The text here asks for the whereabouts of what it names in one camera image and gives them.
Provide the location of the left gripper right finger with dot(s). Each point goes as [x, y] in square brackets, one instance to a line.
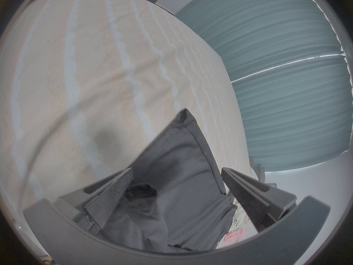
[253, 200]

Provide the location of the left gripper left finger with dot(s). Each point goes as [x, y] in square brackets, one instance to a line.
[110, 200]

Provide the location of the black T-shirt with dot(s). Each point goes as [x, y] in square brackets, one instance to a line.
[179, 175]

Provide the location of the bed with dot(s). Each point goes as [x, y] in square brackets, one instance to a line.
[82, 79]

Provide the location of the white printed pyjama garment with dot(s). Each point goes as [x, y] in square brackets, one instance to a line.
[242, 219]

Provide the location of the grey bedside table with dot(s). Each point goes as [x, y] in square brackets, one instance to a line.
[258, 172]

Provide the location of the pink garment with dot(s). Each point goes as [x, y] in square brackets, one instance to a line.
[234, 235]

